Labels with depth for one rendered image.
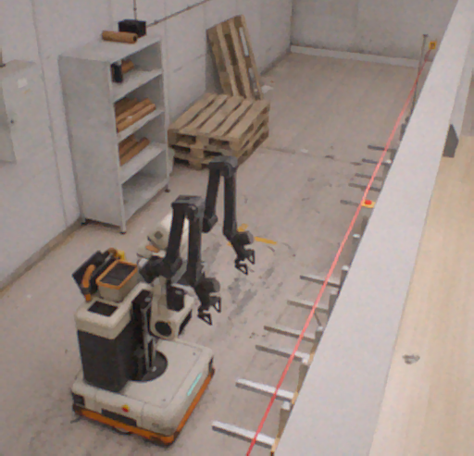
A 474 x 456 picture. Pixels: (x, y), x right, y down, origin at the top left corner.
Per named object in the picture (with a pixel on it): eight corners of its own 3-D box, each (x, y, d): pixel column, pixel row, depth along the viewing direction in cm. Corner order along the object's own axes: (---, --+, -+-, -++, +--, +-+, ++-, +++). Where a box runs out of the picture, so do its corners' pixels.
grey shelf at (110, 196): (81, 224, 547) (57, 55, 467) (131, 182, 619) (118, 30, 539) (124, 234, 533) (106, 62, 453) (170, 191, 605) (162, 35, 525)
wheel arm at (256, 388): (234, 387, 257) (234, 380, 256) (238, 381, 260) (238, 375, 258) (349, 422, 242) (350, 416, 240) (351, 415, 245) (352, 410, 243)
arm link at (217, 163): (215, 148, 298) (206, 155, 290) (240, 156, 295) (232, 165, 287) (204, 221, 322) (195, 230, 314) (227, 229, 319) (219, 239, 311)
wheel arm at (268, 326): (263, 331, 304) (263, 325, 302) (265, 326, 307) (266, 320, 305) (347, 354, 291) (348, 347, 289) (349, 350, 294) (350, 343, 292)
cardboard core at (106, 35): (101, 30, 502) (131, 34, 493) (106, 29, 508) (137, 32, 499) (102, 41, 506) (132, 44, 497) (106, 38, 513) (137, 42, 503)
